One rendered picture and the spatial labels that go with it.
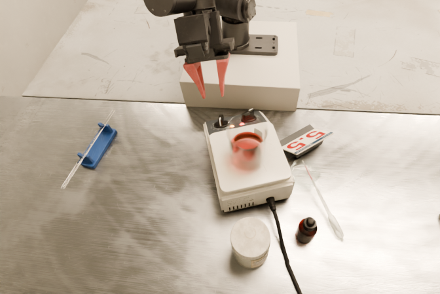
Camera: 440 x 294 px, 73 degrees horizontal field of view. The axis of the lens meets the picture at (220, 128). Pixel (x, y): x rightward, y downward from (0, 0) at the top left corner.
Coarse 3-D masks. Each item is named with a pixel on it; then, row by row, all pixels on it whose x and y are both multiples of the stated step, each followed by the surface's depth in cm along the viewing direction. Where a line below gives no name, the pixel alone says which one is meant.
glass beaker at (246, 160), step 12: (240, 120) 47; (252, 120) 46; (264, 120) 45; (228, 132) 45; (240, 132) 49; (264, 132) 46; (228, 144) 46; (264, 144) 44; (240, 156) 45; (252, 156) 44; (264, 156) 47; (240, 168) 48; (252, 168) 47
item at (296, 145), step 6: (312, 132) 61; (318, 132) 60; (324, 132) 59; (300, 138) 61; (306, 138) 60; (312, 138) 59; (318, 138) 58; (288, 144) 61; (294, 144) 59; (300, 144) 58; (306, 144) 57; (294, 150) 57
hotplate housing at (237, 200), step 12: (216, 180) 51; (288, 180) 49; (240, 192) 49; (252, 192) 49; (264, 192) 49; (276, 192) 50; (288, 192) 51; (228, 204) 50; (240, 204) 51; (252, 204) 52
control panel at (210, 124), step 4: (256, 112) 63; (232, 116) 63; (260, 116) 61; (212, 120) 63; (216, 120) 62; (228, 120) 61; (208, 124) 61; (212, 124) 61; (208, 128) 59; (212, 128) 59; (216, 128) 59; (220, 128) 58; (224, 128) 58; (208, 132) 57; (212, 132) 57
